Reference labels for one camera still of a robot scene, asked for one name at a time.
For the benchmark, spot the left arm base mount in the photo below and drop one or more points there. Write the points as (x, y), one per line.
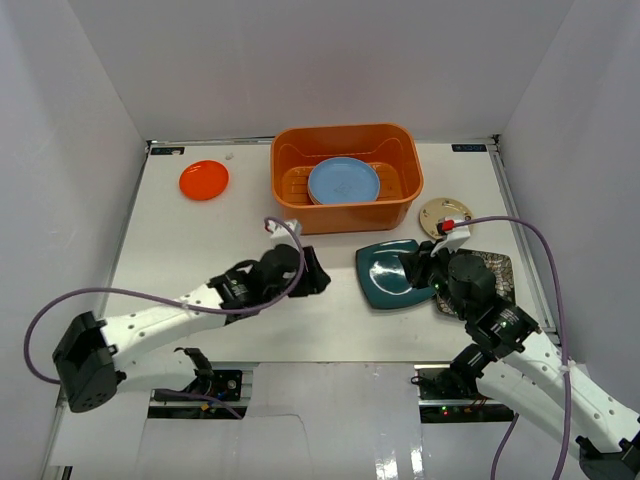
(215, 389)

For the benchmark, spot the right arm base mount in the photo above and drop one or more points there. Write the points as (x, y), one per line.
(446, 398)

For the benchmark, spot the teal square plate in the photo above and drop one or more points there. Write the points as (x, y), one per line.
(382, 278)

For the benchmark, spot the orange round plate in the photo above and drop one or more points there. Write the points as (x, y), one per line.
(204, 180)

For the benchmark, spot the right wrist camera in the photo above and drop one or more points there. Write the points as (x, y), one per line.
(454, 234)

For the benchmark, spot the blue round plate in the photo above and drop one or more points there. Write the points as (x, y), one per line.
(343, 180)

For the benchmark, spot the beige floral round plate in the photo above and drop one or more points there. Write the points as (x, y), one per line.
(437, 210)

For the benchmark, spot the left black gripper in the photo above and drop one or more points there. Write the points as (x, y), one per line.
(310, 272)

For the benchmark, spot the black floral square plate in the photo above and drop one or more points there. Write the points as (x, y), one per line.
(495, 270)

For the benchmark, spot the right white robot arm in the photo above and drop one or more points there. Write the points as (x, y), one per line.
(513, 361)

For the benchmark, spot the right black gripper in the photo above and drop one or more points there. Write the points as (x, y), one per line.
(418, 262)

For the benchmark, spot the orange plastic bin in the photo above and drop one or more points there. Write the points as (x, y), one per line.
(388, 148)

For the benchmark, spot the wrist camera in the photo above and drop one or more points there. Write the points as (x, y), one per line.
(283, 232)
(454, 234)

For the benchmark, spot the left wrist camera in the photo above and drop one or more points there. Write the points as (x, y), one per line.
(283, 232)

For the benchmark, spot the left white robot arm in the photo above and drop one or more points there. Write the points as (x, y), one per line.
(92, 357)

